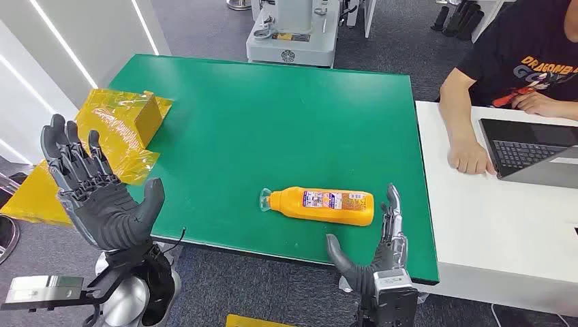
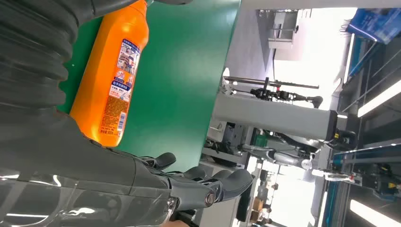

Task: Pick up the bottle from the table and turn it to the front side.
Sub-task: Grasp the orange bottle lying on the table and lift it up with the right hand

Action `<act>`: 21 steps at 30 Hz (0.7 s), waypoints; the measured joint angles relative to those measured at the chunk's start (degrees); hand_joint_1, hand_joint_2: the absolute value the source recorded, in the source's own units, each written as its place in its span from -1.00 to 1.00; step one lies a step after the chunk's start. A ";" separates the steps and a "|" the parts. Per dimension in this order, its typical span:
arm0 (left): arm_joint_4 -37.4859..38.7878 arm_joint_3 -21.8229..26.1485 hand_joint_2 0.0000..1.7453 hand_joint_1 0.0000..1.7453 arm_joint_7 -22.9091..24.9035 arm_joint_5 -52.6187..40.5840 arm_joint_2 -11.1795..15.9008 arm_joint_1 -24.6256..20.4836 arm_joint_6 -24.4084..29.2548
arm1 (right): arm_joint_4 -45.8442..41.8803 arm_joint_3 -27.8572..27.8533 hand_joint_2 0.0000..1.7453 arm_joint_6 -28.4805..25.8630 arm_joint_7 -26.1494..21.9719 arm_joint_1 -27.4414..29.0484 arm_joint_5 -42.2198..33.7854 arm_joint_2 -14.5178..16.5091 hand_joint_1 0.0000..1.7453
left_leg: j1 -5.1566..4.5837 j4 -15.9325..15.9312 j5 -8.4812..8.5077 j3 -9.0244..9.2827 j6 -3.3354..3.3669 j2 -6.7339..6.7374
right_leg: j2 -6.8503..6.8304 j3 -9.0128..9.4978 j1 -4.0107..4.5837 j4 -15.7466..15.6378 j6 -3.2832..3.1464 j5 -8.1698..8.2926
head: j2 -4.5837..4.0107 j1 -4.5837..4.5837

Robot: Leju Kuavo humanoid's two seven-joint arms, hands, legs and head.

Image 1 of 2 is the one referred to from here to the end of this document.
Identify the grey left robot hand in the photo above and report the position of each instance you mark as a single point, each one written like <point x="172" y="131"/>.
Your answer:
<point x="106" y="212"/>

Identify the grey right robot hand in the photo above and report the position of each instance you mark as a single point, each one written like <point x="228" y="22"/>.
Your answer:
<point x="390" y="252"/>

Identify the orange plastic bottle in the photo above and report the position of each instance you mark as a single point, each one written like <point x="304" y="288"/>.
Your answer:
<point x="325" y="207"/>

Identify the person's right forearm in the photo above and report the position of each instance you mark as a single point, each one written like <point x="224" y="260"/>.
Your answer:
<point x="456" y="113"/>

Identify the person's left forearm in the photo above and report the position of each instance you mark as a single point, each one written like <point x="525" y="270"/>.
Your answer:
<point x="566" y="110"/>

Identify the yellow film-wrapped cardboard carton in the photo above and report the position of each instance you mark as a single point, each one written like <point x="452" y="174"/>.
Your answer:
<point x="117" y="122"/>

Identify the white desk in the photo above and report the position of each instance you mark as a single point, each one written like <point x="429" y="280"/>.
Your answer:
<point x="487" y="225"/>

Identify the black round floor base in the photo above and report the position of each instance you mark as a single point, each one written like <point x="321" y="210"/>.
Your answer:
<point x="7" y="237"/>

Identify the person's right hand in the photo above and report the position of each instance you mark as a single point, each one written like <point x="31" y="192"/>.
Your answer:
<point x="469" y="155"/>

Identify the person's hand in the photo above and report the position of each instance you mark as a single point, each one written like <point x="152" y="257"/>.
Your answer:
<point x="469" y="155"/>
<point x="535" y="103"/>

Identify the yellow flat object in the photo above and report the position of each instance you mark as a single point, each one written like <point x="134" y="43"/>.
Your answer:
<point x="253" y="322"/>

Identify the dark grey laptop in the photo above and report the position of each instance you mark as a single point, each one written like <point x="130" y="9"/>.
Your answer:
<point x="519" y="151"/>

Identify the green table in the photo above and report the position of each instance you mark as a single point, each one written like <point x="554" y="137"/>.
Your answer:
<point x="271" y="135"/>

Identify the person's left hand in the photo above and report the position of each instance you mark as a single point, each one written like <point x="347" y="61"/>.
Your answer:
<point x="535" y="103"/>

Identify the grey machine base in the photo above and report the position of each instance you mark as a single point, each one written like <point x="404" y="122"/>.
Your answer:
<point x="293" y="45"/>

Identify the person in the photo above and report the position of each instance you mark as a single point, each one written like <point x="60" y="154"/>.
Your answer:
<point x="519" y="45"/>

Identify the metal chair base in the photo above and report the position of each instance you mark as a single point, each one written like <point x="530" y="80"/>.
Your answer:
<point x="238" y="4"/>

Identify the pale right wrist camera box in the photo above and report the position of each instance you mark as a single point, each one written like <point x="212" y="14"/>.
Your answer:
<point x="392" y="280"/>

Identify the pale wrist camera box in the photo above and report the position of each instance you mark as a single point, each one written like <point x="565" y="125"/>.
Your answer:
<point x="45" y="289"/>
<point x="392" y="280"/>

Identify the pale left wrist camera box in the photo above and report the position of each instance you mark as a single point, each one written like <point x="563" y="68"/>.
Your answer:
<point x="45" y="289"/>

